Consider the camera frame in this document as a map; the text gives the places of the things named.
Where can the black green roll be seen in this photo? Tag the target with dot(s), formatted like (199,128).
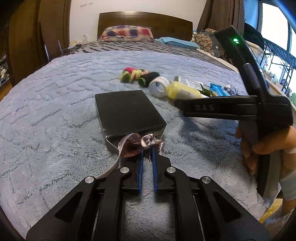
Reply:
(146,79)

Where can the brown wooden headboard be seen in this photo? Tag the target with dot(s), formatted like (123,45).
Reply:
(160,25)

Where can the person's right hand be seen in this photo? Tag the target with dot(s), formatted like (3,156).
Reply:
(282,140)

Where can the patterned brown bag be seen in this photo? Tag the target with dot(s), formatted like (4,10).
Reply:
(207,41)

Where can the dark wooden wardrobe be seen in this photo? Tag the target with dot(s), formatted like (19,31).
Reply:
(32,34)

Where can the plaid pillow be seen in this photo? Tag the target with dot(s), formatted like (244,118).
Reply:
(126,33)

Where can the brown curtain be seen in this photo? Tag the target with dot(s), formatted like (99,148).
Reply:
(220,14)

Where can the blue snack wrapper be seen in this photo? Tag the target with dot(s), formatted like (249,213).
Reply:
(218,90)

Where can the yellow plastic bottle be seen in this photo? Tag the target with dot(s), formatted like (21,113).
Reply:
(179,91)

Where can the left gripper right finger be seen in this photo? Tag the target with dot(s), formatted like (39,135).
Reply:
(203,210)

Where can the striped bed sheet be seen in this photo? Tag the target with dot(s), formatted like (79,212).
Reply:
(158,47)

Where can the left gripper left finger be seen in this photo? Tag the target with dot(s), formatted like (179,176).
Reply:
(92,210)

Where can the black flat box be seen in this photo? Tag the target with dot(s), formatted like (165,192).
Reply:
(124,112)

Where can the folded light blue cloth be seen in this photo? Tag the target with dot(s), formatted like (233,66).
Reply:
(178,43)

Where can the grey fluffy blanket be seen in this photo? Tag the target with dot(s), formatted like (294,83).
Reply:
(51,137)

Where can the white tape roll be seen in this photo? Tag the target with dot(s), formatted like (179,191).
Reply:
(158,87)

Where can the striped ribbon scrap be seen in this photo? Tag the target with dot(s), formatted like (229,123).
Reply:
(132,144)

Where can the colourful knitted yarn toy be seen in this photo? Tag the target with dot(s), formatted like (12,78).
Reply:
(130,74)

